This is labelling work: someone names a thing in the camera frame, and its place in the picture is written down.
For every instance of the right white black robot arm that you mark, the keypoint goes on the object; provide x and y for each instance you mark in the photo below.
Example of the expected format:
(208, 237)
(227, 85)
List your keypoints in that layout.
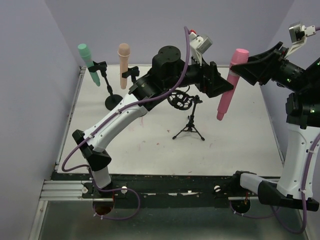
(295, 186)

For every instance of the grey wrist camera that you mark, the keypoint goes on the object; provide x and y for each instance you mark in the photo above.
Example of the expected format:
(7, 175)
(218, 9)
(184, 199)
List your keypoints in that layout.
(299, 34)
(200, 44)

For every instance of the peach toy microphone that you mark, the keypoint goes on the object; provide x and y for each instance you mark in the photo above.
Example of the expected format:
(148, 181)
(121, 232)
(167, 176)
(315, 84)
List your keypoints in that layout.
(124, 52)

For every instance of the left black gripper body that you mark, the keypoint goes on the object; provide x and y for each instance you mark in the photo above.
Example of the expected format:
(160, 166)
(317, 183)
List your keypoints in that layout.
(211, 78)

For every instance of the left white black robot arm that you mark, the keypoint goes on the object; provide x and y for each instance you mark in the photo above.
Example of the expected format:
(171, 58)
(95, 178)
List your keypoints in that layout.
(168, 72)

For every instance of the black tripod ring stand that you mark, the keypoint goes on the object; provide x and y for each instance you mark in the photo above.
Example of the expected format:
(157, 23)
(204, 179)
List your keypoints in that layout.
(182, 101)

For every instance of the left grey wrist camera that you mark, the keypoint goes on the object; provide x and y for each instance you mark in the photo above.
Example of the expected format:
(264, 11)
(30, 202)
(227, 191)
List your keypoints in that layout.
(200, 44)

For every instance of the green toy microphone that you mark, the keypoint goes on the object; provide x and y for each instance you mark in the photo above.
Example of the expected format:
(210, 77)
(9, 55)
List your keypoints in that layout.
(86, 56)

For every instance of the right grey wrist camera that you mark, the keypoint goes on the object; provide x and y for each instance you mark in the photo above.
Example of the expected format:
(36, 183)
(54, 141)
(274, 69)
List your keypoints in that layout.
(299, 34)

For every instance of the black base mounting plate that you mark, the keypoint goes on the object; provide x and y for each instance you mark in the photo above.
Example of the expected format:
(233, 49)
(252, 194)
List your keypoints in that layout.
(128, 191)

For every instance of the pink toy microphone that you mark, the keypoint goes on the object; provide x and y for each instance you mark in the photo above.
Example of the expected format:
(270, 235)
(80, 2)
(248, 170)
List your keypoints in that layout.
(240, 56)

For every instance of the black round-base clip stand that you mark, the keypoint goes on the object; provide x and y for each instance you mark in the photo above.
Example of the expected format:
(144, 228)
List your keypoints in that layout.
(113, 99)

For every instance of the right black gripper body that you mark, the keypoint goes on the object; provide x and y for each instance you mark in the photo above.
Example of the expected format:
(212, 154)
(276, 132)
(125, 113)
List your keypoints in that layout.
(271, 66)

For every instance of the left aluminium rail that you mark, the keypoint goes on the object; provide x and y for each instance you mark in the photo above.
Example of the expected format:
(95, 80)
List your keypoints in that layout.
(58, 190)

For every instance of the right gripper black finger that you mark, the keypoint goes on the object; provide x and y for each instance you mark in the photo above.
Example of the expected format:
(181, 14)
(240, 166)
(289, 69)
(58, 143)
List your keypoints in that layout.
(267, 52)
(256, 71)

